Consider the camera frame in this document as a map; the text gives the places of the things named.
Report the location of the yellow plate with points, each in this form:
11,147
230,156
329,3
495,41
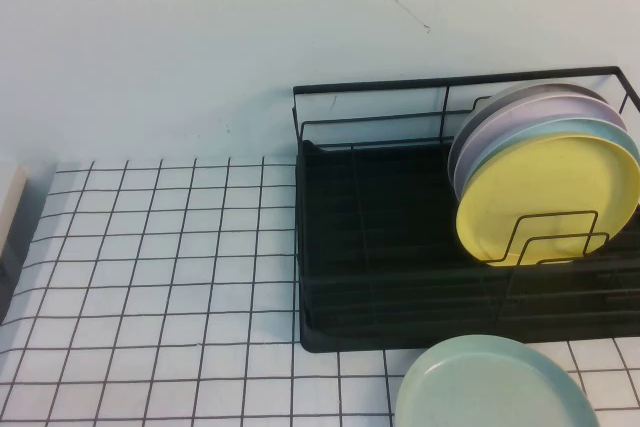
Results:
540,182

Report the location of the grey plate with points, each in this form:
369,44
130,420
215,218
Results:
505,93

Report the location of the lilac plate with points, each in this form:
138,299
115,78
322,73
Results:
525,114

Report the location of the light blue plate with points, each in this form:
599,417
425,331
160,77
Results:
575,128

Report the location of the mint green plate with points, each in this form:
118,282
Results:
490,387

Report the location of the black plastic drip tray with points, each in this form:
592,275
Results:
400,207

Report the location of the white black-grid tablecloth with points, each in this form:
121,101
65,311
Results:
150,272

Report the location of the beige block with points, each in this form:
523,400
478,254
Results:
10,207

